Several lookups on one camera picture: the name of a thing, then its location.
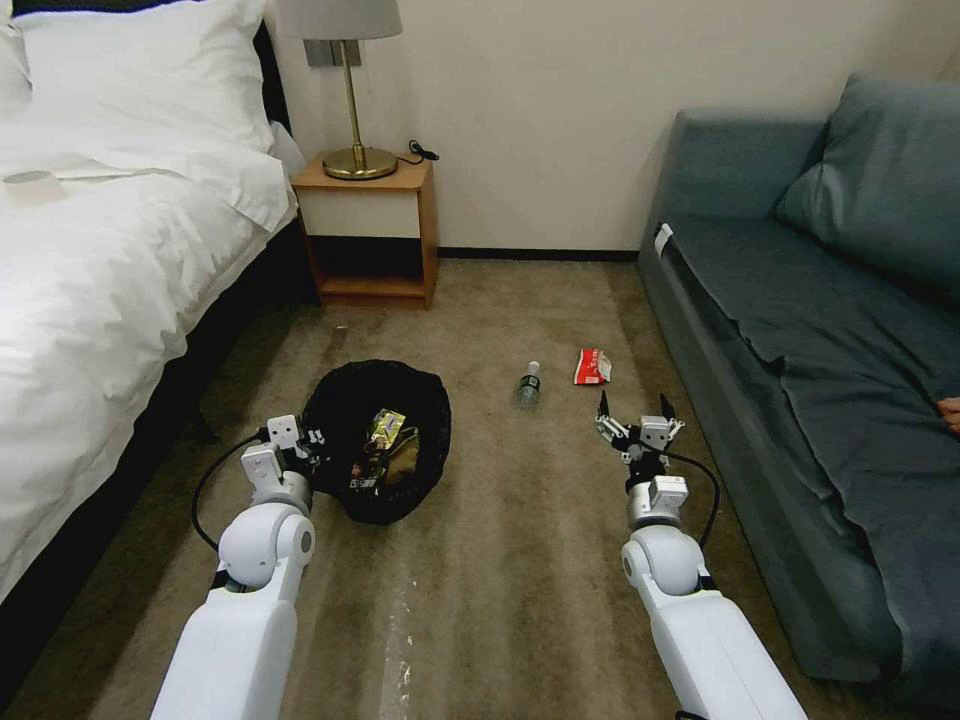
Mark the gold foil snack wrapper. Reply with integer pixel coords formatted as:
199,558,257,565
365,408,408,451

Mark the white bed duvet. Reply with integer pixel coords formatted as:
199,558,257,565
0,112,307,603

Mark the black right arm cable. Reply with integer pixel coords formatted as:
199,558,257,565
669,455,722,590

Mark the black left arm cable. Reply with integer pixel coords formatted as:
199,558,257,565
192,425,265,558

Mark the dark wall baseboard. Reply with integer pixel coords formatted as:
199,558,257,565
437,247,643,263

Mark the silver wall switch panel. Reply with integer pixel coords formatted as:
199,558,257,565
303,38,366,71

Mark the clear plastic water bottle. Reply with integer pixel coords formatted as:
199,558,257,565
514,360,544,411

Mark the brass table lamp grey shade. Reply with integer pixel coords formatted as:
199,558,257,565
276,0,406,182

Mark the wooden nightstand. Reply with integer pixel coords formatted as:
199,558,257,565
290,149,441,311

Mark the white paper cup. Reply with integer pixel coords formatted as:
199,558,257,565
2,170,66,205

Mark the blue-grey sofa cushion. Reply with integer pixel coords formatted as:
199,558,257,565
775,71,960,303

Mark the dark bed frame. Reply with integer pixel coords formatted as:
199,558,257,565
0,18,325,703

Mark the black mesh trash bin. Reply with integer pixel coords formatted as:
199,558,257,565
301,360,454,526

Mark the large white pillow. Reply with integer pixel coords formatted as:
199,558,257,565
0,0,276,178

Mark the red snack packet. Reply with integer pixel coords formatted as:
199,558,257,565
572,346,617,388

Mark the thin black charging cable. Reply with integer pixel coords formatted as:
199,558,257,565
395,138,442,169

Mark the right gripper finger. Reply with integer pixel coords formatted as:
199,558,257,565
658,392,688,445
592,389,633,453

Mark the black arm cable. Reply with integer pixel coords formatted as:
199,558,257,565
669,455,722,590
192,425,265,558

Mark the brown crumpled snack bag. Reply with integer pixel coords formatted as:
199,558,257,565
378,427,423,485

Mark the blue-grey sofa cover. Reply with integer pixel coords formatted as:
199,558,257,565
658,215,960,676

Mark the blue-grey sofa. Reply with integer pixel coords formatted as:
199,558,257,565
635,71,960,715

